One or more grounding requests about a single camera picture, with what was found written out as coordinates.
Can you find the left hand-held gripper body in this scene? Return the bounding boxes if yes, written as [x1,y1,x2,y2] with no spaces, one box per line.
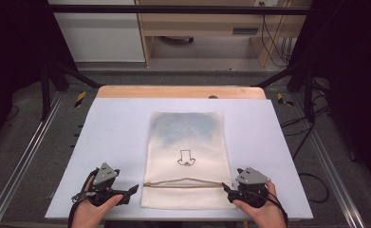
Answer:
[71,161,132,207]

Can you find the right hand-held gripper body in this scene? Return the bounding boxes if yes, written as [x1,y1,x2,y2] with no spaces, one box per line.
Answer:
[229,166,272,209]

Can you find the cream mesh drawstring bag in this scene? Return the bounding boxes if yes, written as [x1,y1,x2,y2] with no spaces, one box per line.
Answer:
[140,110,237,211]

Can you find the person's right hand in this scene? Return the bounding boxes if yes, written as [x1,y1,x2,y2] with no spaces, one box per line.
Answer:
[232,181,288,228]

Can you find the person's left hand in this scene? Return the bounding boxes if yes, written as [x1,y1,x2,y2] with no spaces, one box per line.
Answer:
[70,175,124,228]

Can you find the white foam board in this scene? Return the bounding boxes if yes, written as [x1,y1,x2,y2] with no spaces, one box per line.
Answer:
[44,97,314,222]

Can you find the yellow black tape strip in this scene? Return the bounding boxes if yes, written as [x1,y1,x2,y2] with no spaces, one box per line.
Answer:
[74,90,88,108]
[276,92,295,107]

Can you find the black metal stand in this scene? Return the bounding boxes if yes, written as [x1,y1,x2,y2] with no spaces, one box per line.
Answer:
[40,61,102,122]
[254,61,318,124]

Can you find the wooden table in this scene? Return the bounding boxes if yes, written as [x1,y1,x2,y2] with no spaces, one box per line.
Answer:
[96,85,268,101]

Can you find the white cabinet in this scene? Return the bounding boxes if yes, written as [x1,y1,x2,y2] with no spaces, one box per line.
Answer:
[47,0,146,64]

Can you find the black curtain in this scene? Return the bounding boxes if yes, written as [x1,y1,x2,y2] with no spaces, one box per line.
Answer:
[288,0,371,194]
[0,0,77,155]

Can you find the wooden desk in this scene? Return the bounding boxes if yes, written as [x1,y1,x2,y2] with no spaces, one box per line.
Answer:
[135,0,314,68]

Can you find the black wrist strap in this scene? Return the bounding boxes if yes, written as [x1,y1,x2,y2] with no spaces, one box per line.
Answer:
[266,189,289,228]
[66,169,100,228]

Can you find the beige drawstring cord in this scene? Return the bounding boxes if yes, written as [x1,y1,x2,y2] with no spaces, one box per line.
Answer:
[142,177,225,190]

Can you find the black floor cable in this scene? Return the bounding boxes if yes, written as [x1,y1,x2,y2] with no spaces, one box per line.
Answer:
[280,104,331,204]

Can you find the aluminium floor rail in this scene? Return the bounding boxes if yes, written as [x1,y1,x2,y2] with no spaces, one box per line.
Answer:
[290,93,367,228]
[0,91,65,228]

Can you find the hanging black cables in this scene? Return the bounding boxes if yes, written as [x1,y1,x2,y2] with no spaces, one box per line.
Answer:
[259,1,297,68]

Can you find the black horizontal frame bar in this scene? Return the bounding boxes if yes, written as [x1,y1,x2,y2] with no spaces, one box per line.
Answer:
[46,3,314,16]

